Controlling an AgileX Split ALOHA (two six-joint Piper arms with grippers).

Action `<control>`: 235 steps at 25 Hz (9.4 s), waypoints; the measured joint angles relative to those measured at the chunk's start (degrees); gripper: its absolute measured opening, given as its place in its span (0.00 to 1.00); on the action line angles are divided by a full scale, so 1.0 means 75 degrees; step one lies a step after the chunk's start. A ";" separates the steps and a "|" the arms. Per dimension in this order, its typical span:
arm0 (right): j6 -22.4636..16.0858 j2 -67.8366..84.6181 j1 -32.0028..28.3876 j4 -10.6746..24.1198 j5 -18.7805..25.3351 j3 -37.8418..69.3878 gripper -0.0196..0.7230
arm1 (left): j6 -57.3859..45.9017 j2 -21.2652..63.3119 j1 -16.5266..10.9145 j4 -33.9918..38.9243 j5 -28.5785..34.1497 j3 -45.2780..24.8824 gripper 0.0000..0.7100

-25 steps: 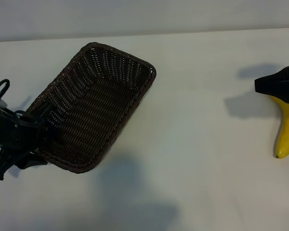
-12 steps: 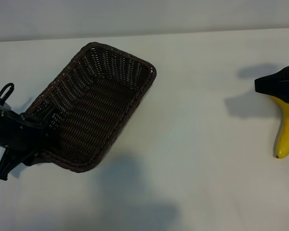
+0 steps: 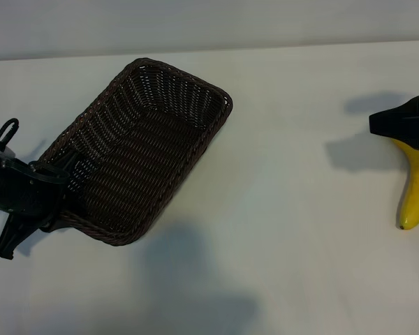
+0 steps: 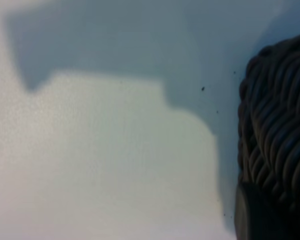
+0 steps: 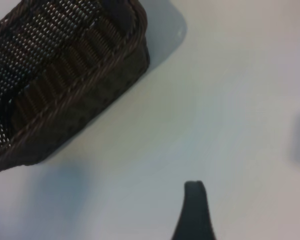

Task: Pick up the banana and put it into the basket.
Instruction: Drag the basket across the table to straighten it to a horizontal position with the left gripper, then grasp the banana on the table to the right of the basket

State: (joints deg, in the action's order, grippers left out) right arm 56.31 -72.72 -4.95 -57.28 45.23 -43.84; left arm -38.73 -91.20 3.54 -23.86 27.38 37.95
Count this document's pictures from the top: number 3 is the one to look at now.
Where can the dark brown wicker basket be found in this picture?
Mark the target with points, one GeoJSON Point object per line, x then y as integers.
{"type": "Point", "coordinates": [143, 167]}

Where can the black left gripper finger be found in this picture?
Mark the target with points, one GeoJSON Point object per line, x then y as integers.
{"type": "Point", "coordinates": [73, 165]}
{"type": "Point", "coordinates": [14, 237]}

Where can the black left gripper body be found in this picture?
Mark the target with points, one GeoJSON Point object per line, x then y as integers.
{"type": "Point", "coordinates": [28, 193]}

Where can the yellow banana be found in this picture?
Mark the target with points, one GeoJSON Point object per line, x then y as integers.
{"type": "Point", "coordinates": [417, 195]}

